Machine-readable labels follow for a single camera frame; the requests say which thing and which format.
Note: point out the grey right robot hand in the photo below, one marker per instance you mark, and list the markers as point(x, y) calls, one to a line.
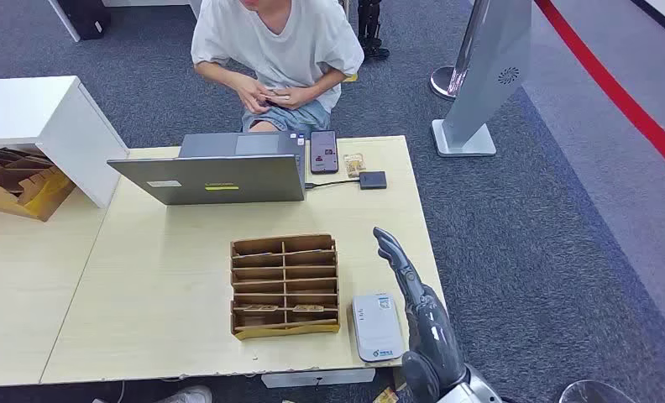
point(430, 333)

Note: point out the person's left forearm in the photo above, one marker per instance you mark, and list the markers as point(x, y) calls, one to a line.
point(327, 82)

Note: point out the chrome stanchion post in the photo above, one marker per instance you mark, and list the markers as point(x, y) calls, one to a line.
point(442, 83)

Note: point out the clear round dome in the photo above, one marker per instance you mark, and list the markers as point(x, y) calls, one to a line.
point(594, 394)

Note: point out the white shoe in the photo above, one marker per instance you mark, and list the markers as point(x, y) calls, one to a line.
point(190, 396)

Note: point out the white card reader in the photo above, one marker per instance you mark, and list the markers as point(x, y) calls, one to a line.
point(377, 328)

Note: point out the wooden card organizer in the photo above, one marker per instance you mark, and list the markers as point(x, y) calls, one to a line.
point(266, 278)

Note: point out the black square usb device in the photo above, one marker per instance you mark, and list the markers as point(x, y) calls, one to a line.
point(373, 180)

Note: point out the black stand feet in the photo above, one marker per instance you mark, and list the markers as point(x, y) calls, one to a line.
point(372, 33)

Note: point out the black box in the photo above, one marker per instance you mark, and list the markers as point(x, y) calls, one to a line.
point(85, 16)

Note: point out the person's right hand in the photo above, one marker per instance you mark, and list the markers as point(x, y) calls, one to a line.
point(253, 93)

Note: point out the yellow floor tape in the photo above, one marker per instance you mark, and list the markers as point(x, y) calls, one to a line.
point(350, 78)

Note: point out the yellow card scrap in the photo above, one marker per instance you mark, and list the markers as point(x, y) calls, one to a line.
point(386, 396)

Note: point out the grey laptop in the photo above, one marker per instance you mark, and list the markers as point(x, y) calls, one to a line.
point(210, 181)

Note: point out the white desk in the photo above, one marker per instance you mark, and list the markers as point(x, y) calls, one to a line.
point(65, 22)

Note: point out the person's right forearm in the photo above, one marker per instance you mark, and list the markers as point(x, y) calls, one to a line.
point(215, 75)

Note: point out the person's left hand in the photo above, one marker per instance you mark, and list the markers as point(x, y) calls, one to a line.
point(298, 97)

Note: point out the red floor stripe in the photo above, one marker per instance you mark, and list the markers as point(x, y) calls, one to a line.
point(619, 97)

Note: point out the white cabinet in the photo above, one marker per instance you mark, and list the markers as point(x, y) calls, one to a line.
point(37, 111)

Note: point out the person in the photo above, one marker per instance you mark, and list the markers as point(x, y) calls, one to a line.
point(277, 50)

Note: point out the silver kiosk stand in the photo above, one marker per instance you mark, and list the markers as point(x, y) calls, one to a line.
point(488, 66)

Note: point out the small yellow card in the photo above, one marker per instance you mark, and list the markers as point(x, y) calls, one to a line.
point(355, 166)

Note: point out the black smartphone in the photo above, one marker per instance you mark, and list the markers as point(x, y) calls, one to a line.
point(324, 151)

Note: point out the long white box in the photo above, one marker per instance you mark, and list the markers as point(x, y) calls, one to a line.
point(316, 378)

